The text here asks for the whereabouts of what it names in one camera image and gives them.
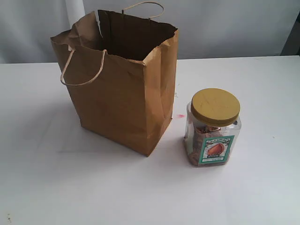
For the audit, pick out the clear jar with yellow lid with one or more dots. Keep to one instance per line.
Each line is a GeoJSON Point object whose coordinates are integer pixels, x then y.
{"type": "Point", "coordinates": [212, 127]}

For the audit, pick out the brown paper bag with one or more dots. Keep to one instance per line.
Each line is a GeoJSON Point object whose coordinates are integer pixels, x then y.
{"type": "Point", "coordinates": [120, 73]}

